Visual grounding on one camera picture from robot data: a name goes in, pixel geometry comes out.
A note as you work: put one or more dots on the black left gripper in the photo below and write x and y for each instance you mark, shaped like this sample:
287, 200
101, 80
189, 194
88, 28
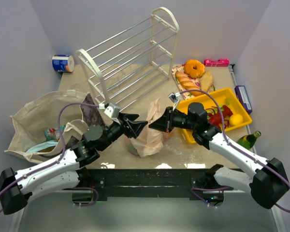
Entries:
124, 123

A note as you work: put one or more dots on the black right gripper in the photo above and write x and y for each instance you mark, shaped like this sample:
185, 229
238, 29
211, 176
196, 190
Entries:
170, 120

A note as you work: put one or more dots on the translucent orange plastic bag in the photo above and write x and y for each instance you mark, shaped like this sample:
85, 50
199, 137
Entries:
149, 141

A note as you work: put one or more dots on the green red snack packet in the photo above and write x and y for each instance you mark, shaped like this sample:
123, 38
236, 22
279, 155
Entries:
53, 134

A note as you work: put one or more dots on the blue brown chips bag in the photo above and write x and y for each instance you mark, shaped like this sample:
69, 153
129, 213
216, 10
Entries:
47, 146

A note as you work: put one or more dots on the cream canvas tote bag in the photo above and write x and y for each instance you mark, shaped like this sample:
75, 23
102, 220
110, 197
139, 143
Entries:
73, 109

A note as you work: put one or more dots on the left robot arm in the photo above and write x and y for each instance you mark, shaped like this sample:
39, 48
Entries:
18, 188

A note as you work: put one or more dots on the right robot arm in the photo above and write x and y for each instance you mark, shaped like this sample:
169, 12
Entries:
268, 177

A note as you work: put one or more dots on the baguette bread loaf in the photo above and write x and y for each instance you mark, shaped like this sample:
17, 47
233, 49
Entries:
187, 83

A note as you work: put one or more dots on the red lobster toy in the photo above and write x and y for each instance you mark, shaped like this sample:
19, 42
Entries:
219, 116

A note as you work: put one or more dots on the white metal shoe rack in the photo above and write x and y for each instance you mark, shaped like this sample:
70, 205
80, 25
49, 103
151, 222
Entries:
130, 64

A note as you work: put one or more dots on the tan triangular pastry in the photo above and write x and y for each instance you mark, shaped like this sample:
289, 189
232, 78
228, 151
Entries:
206, 81

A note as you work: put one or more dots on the yellow plastic bin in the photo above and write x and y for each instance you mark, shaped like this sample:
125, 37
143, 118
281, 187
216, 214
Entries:
223, 97

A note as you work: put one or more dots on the yellow lemon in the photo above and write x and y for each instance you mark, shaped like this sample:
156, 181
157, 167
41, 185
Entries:
236, 119

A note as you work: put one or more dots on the purple box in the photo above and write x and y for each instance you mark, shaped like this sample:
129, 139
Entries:
242, 96

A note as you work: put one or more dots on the green glass bottle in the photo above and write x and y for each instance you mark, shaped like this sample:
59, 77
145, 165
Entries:
248, 141

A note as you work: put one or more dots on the pink box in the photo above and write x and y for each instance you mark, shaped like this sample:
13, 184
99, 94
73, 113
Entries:
216, 63

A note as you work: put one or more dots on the blue toilet paper roll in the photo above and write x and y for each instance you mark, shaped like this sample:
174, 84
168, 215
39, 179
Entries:
63, 63

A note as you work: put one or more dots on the orange ring doughnut bread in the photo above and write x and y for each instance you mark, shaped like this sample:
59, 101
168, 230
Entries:
194, 68

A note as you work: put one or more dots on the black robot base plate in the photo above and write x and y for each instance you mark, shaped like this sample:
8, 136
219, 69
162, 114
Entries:
102, 184

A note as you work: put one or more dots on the aluminium frame rail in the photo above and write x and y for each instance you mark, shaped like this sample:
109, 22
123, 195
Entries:
231, 71

